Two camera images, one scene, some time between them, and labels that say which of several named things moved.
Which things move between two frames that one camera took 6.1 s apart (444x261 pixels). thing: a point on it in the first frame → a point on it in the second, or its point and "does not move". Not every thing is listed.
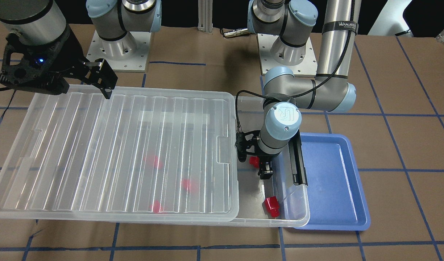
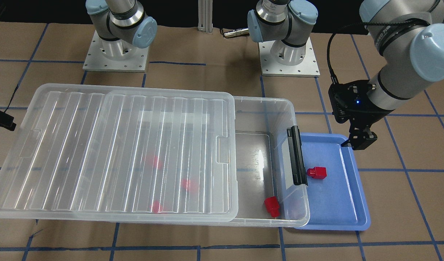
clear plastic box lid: x=138 y=156 does not move
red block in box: x=273 y=206 does not move
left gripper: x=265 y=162 → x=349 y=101
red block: x=254 y=161 → x=317 y=172
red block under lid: x=156 y=207 does not move
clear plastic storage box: x=280 y=201 does not move
